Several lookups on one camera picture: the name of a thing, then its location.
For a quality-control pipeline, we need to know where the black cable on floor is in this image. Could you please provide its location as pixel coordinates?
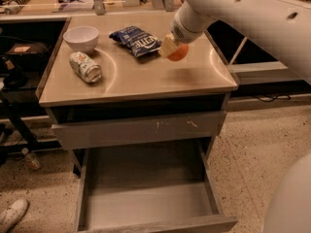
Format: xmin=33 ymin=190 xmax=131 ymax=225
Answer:
xmin=253 ymin=93 xmax=292 ymax=103

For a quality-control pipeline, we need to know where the blue chip bag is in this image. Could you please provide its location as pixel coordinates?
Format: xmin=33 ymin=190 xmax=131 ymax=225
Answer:
xmin=109 ymin=26 xmax=161 ymax=57

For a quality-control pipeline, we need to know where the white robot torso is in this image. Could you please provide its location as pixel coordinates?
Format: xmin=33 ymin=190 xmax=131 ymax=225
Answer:
xmin=262 ymin=152 xmax=311 ymax=233

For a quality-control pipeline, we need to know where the white shoe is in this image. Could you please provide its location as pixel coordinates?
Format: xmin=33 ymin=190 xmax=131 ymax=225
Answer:
xmin=0 ymin=198 xmax=29 ymax=233

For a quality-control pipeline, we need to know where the closed top drawer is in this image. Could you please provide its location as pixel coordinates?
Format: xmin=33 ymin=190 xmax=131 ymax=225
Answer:
xmin=52 ymin=111 xmax=226 ymax=150

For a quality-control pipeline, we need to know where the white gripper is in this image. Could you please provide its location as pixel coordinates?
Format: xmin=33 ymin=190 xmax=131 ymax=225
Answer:
xmin=158 ymin=1 xmax=215 ymax=58

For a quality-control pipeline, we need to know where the black bag on shelf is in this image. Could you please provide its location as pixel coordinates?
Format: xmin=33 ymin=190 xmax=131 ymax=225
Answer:
xmin=5 ymin=43 xmax=49 ymax=72

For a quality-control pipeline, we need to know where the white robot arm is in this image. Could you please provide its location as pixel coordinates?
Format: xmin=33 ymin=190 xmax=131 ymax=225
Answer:
xmin=159 ymin=0 xmax=311 ymax=83

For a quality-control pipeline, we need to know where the orange fruit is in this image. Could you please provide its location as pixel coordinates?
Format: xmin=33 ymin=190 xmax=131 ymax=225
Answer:
xmin=168 ymin=44 xmax=189 ymax=61

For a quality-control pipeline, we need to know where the open middle drawer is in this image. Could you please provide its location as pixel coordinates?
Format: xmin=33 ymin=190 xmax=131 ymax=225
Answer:
xmin=73 ymin=139 xmax=237 ymax=233

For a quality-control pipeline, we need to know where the white bowl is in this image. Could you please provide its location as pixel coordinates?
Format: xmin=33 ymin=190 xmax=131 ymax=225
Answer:
xmin=63 ymin=26 xmax=99 ymax=53

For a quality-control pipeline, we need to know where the green white soda can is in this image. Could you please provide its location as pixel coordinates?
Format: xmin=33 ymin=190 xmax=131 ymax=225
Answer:
xmin=69 ymin=51 xmax=102 ymax=83

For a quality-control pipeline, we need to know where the grey drawer cabinet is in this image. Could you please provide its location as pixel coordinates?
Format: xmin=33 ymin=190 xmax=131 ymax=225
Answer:
xmin=35 ymin=11 xmax=241 ymax=233

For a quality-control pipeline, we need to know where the plastic bottle on floor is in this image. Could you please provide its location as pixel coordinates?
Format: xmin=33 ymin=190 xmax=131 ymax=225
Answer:
xmin=21 ymin=148 xmax=41 ymax=170

